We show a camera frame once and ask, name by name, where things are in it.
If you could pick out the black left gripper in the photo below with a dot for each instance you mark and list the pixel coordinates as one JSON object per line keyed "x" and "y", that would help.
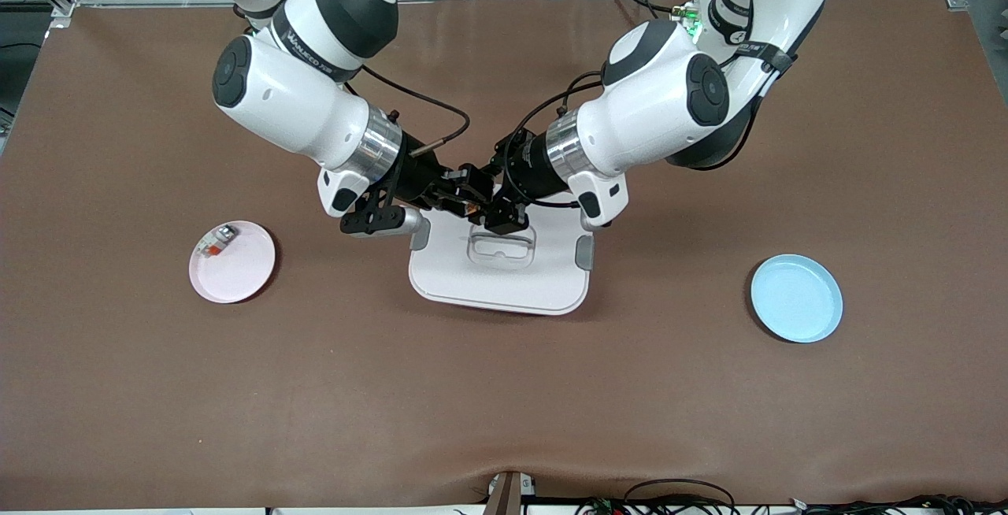
{"x": 528, "y": 166}

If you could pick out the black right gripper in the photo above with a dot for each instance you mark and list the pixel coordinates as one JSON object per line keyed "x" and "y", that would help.
{"x": 415, "y": 177}

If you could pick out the black and orange switch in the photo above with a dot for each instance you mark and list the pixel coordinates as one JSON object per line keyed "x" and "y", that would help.
{"x": 474, "y": 210}

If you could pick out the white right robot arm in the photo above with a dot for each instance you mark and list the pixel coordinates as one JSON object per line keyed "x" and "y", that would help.
{"x": 291, "y": 98}

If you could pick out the white lidded storage box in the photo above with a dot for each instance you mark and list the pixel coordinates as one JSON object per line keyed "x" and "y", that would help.
{"x": 504, "y": 279}

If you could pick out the pale pink round plate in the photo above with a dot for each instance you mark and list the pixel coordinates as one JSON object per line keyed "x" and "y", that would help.
{"x": 236, "y": 267}

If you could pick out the light blue round plate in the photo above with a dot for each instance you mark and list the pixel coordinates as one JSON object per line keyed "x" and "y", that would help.
{"x": 795, "y": 298}

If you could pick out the white switch with orange tab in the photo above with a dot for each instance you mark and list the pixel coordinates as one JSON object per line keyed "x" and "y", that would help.
{"x": 218, "y": 240}

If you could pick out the brown camera mount post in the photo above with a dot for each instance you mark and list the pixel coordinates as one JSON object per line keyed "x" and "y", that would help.
{"x": 508, "y": 495}

